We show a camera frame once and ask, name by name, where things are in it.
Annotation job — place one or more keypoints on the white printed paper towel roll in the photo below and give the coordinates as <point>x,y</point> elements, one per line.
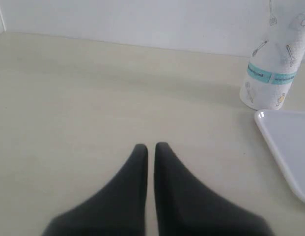
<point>274,62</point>

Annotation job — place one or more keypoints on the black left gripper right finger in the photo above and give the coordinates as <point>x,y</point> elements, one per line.
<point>187,207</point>

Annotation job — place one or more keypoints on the white rectangular plastic tray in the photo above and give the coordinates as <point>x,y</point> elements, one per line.
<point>284,133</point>

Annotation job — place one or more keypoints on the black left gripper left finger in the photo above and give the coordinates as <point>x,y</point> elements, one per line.
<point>118,209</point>

